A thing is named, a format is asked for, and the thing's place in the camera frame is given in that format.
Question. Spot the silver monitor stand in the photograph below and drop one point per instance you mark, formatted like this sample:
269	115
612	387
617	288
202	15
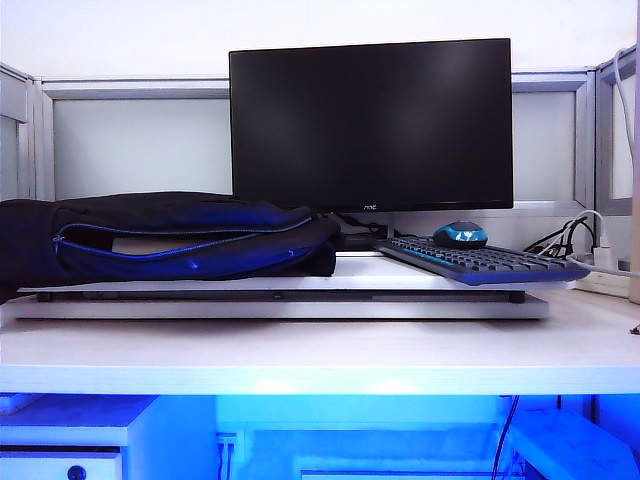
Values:
390	225

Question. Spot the blue and black mouse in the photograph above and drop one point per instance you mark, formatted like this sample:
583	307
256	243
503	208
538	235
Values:
460	235

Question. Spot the white power strip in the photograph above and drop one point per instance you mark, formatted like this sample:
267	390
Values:
605	284

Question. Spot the black computer monitor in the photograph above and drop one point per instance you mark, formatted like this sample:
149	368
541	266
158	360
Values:
370	125

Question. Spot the white plug charger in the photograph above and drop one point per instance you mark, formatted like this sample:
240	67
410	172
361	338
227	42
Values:
605	256

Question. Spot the under-desk wall socket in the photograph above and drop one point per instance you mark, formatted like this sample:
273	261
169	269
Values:
227	450

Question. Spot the thin white board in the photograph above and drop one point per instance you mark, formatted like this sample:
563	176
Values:
380	275

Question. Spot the white drawer cabinet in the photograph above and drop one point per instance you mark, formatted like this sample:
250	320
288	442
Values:
75	425

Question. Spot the wide frosted partition panel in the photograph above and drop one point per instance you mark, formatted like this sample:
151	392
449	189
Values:
140	145

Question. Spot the thick white base slab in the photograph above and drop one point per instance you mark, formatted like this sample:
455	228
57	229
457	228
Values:
300	309

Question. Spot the dark navy backpack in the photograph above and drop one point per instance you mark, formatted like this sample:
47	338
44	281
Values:
150	210

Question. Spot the narrow frosted partition panel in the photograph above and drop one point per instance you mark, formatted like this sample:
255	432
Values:
25	100
605	150

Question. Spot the black keyboard with blue trim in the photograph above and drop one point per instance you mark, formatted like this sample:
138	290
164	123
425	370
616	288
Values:
480	260

